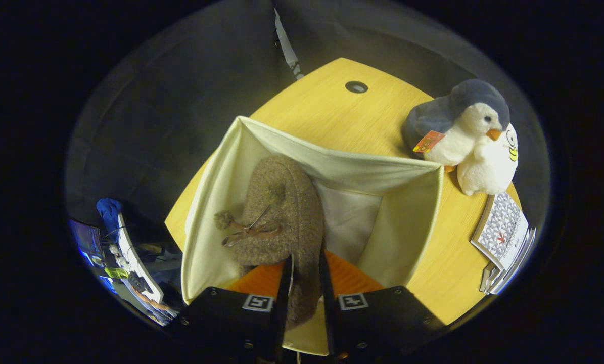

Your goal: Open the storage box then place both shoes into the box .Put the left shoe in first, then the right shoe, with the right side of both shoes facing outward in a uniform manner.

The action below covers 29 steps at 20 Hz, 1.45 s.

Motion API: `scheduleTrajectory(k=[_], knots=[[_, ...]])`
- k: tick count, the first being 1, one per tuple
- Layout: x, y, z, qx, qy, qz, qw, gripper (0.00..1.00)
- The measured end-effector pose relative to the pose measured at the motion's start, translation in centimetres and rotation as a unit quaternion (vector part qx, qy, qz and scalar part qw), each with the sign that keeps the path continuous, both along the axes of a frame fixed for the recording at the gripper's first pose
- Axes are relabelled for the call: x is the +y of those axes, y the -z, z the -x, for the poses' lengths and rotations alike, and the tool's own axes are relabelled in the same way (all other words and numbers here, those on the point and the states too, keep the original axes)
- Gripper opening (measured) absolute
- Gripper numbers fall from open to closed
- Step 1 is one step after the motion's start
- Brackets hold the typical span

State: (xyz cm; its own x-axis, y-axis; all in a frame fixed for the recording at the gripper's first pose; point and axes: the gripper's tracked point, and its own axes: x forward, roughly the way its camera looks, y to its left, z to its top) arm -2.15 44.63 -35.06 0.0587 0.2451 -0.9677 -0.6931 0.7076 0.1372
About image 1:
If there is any dark cover book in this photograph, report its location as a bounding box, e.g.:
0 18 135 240
479 260 500 293

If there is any laptop screen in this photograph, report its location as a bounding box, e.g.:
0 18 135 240
69 218 103 269

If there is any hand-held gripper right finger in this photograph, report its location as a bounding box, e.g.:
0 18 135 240
318 248 446 362

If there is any grey patterned book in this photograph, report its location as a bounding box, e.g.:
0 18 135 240
471 192 530 271

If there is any blue cloth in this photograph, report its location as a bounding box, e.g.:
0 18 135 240
96 197 123 244

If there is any black backdrop cloth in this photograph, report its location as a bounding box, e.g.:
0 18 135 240
65 0 550 246

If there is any grey penguin plush toy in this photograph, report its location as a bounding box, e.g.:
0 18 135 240
401 78 511 173

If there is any beige fabric storage box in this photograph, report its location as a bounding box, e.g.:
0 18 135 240
180 116 444 356

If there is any white booklet with blue picture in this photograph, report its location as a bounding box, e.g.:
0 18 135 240
484 227 538 296

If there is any brown fuzzy shoe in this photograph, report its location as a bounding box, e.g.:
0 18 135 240
213 154 326 331

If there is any white duck plush toy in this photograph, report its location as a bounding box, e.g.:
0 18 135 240
456 123 519 197

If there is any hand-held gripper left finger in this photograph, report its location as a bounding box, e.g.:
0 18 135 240
178 254 295 363

